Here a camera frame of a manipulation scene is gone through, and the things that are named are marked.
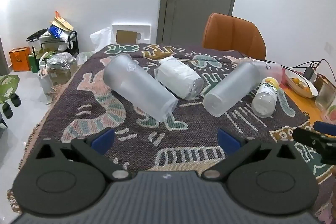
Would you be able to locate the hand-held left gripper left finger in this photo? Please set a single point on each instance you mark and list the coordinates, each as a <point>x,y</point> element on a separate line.
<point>103,139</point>

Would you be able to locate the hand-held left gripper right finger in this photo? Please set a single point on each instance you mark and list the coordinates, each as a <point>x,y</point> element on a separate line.
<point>227,140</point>

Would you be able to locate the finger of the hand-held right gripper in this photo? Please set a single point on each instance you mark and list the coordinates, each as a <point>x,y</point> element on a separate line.
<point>325,127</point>
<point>315,139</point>

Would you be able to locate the frosted translucent plastic cup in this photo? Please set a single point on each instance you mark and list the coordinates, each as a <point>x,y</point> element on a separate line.
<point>231,90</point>
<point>134,82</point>

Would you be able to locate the pink translucent plastic cup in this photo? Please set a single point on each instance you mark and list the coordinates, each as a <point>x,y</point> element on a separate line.
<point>273,71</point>

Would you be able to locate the clear glass container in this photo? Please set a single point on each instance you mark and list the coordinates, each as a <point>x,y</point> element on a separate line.
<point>325,94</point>

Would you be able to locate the printed woven blanket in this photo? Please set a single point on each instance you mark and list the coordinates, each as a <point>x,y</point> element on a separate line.
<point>194,132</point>

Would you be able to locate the white oval bowl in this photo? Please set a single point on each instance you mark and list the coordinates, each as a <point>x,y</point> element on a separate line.
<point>302,91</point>

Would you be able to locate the orange fruit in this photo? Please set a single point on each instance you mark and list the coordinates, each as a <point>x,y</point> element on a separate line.
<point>305,88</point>
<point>295,80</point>

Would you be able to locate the clear bottle with yellow label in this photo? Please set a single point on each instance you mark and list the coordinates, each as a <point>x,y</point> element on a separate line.
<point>265,100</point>

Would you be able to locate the grey power adapter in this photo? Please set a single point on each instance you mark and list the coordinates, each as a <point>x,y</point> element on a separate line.
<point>309,73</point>

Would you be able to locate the plastic-wrapped jar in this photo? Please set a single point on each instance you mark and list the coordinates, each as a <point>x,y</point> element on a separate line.
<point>61,67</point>

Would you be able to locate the clear crumpled plastic bag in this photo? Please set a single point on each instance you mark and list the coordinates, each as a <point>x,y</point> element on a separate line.
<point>84,58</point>

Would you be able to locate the white plastic bag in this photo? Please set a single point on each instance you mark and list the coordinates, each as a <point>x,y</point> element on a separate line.
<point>101,39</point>

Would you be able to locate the black shelf rack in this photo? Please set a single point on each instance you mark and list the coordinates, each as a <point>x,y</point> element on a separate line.
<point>73,43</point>

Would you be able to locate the green box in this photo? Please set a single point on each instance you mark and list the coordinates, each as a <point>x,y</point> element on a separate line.
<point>33,62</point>

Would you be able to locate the orange leather chair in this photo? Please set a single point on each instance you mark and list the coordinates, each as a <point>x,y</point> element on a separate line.
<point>233,35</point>

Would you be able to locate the green mottled cushion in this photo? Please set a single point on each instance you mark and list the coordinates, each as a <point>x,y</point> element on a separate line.
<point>8,86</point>

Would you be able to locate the white foam packaging board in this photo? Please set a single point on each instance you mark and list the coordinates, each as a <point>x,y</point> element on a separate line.
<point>144,32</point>

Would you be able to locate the orange cardboard box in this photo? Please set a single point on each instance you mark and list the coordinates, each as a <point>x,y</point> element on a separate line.
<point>19,59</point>

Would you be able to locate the blue plastic bag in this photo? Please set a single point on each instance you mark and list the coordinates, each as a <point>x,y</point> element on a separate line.
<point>55,31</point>

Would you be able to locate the brown paper bag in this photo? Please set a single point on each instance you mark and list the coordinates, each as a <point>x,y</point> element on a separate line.
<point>61,22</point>

